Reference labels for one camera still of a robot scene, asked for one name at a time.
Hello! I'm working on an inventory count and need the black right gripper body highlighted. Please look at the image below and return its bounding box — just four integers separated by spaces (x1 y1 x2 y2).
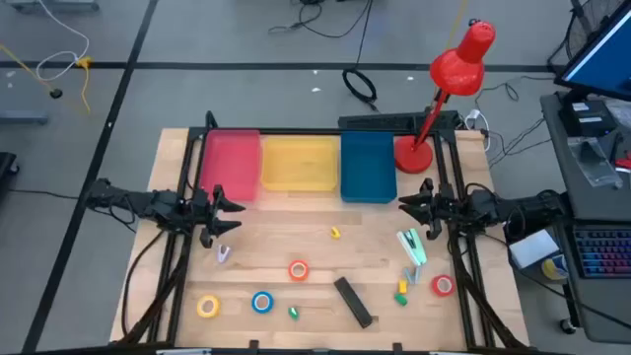
432 184 469 232

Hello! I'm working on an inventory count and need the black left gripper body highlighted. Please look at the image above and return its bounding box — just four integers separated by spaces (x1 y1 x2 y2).
189 188 221 238

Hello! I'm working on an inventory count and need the mint green stapler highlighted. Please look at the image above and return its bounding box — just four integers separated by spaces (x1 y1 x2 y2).
395 227 428 267

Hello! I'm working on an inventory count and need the red tape roll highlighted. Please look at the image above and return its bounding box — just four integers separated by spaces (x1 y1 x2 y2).
431 274 456 298

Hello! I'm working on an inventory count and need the orange tape roll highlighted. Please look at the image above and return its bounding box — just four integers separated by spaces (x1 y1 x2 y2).
288 259 311 282

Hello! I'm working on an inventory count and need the blue tape roll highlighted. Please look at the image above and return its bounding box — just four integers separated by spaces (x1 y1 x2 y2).
250 290 275 315

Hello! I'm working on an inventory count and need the yellow tape roll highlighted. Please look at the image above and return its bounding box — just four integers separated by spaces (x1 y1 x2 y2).
196 294 222 320

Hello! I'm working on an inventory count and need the black stapler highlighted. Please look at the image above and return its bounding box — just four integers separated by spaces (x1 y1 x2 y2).
332 276 375 329

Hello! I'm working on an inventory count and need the pink plastic bin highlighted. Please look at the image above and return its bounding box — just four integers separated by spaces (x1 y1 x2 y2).
199 128 262 202

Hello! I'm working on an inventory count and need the blue plastic bin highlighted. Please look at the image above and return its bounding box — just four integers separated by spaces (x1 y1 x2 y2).
339 130 398 204

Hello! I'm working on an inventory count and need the yellow plastic bin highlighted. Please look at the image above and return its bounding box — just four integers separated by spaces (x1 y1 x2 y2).
260 135 340 192

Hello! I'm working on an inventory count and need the white box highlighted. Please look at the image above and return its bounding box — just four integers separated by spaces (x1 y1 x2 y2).
508 229 561 270

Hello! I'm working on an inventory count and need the yellow and blue roll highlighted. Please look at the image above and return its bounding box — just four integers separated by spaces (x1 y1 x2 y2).
540 254 569 281

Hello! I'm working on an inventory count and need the red desk lamp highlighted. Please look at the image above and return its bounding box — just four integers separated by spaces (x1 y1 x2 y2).
392 19 497 176

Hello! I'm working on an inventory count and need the grey desk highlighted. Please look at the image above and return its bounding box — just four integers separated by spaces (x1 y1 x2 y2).
539 91 631 346

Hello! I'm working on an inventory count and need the clear plastic bag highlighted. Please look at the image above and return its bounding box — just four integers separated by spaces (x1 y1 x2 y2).
566 136 623 189

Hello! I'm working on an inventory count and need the rainbow backlit keyboard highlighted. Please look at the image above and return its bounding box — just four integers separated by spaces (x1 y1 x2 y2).
573 227 631 280

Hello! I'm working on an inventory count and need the small black box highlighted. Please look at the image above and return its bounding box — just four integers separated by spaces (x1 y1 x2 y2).
558 100 617 138

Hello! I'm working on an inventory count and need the black object with caster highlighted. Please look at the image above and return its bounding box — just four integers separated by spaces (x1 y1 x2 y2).
0 151 20 198

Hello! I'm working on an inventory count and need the grey furniture foot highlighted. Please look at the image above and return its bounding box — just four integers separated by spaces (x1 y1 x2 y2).
0 108 50 125
4 0 100 14

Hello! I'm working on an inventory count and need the computer monitor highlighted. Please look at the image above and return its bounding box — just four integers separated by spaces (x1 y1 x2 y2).
554 0 631 103

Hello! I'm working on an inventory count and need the black fan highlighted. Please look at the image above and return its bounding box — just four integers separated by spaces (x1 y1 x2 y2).
546 0 625 75

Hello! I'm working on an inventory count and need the black aluminium table frame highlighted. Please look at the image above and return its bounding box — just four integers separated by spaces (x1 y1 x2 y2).
110 110 531 354

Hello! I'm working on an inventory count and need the thick black base cable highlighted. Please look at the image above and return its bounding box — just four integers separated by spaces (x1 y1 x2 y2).
120 229 167 341

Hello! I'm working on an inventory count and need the coiled black cable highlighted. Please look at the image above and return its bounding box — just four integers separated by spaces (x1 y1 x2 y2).
342 67 379 112

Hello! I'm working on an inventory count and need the black floor cable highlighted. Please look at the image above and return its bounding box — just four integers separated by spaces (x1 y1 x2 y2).
268 0 374 68

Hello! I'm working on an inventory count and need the yellow hanging cord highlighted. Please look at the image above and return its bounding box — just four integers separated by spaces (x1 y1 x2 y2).
433 0 469 100

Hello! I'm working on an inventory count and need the yellow floor cable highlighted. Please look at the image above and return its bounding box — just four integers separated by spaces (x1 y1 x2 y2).
0 42 95 114

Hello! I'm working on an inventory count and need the white floor cable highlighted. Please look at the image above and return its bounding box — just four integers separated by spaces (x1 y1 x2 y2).
35 0 91 83

